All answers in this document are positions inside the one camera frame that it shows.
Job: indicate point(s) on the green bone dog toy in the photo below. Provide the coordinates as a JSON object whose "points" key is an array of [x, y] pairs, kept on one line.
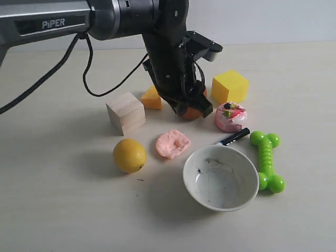
{"points": [[268, 179]]}

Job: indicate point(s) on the pink slime blob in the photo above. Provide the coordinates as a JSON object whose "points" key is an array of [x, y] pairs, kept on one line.
{"points": [[171, 144]]}

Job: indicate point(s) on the pink toy strawberry cake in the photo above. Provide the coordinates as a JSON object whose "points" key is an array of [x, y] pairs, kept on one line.
{"points": [[230, 117]]}

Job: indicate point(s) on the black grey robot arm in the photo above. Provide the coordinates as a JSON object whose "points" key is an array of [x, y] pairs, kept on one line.
{"points": [[162, 25]]}

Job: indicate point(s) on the orange sponge wedge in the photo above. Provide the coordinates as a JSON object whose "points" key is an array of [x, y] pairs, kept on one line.
{"points": [[151, 99]]}

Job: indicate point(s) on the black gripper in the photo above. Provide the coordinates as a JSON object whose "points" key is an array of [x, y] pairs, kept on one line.
{"points": [[169, 67]]}

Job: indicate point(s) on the black blue marker pen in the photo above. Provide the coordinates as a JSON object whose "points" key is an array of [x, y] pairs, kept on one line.
{"points": [[234, 137]]}

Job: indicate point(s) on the yellow sponge cube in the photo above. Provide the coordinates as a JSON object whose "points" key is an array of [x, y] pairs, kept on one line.
{"points": [[229, 86]]}

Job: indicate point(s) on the white ceramic bowl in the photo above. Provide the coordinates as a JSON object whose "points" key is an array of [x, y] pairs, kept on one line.
{"points": [[220, 178]]}

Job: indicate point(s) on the light wooden cube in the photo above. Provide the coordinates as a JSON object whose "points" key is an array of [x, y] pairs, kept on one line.
{"points": [[126, 113]]}

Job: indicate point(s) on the brown wooden cup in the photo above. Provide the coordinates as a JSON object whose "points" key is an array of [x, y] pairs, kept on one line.
{"points": [[191, 113]]}

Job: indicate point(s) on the yellow lemon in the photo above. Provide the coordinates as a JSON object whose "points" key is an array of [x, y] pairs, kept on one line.
{"points": [[129, 155]]}

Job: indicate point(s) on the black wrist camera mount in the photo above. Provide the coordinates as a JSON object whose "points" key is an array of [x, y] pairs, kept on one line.
{"points": [[196, 46]]}

